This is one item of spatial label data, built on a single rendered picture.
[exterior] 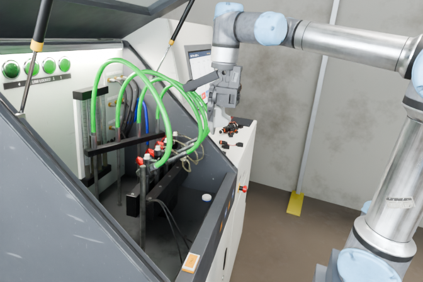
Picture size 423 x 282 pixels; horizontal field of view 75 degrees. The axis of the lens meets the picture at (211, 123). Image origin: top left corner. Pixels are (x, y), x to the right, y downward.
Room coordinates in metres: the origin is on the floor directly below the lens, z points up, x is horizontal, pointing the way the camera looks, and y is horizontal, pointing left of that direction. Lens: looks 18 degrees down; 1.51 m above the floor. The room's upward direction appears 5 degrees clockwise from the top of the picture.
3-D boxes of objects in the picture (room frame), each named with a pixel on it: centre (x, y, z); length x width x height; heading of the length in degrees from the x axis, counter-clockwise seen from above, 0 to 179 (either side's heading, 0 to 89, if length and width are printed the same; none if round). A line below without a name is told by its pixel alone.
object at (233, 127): (1.51, -0.12, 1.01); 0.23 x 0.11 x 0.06; 166
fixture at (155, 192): (0.95, 0.17, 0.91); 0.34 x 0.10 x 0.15; 166
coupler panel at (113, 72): (1.13, 0.40, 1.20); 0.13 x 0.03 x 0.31; 166
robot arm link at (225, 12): (0.78, -0.02, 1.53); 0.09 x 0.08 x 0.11; 51
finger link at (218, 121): (0.77, -0.02, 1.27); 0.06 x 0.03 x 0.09; 76
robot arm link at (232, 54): (0.79, -0.02, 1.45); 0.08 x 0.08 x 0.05
